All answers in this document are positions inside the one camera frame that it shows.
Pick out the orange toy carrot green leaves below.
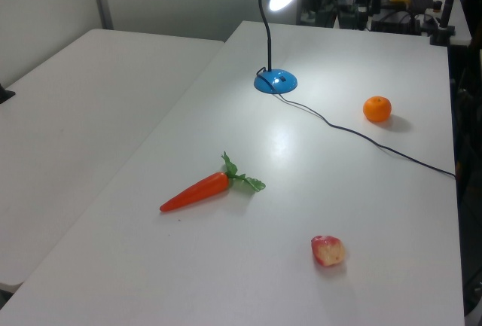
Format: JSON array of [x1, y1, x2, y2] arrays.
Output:
[[159, 151, 267, 213]]

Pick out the black lamp power cable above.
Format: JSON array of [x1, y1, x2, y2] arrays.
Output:
[[256, 69, 457, 180]]

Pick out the blue gooseneck desk lamp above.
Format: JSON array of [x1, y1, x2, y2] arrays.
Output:
[[253, 0, 304, 96]]

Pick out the orange mandarin fruit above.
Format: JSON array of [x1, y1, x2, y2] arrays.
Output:
[[362, 96, 392, 123]]

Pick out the black tripod pole with clamp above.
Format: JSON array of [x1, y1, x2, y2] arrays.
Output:
[[430, 0, 465, 47]]

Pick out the bitten red toy apple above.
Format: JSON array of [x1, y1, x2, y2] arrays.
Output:
[[310, 234, 346, 267]]

